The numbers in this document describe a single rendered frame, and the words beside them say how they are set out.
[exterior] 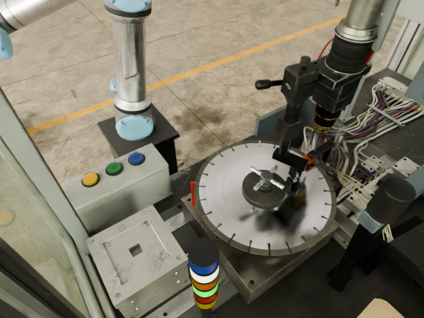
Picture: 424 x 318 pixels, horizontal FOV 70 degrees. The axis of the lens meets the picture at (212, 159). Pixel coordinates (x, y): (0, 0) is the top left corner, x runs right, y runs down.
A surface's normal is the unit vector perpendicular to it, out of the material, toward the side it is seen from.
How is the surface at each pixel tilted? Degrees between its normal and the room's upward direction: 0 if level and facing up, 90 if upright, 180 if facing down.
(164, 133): 0
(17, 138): 90
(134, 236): 0
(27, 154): 90
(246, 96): 0
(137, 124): 97
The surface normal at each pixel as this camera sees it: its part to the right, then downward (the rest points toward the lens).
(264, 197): -0.01, -0.61
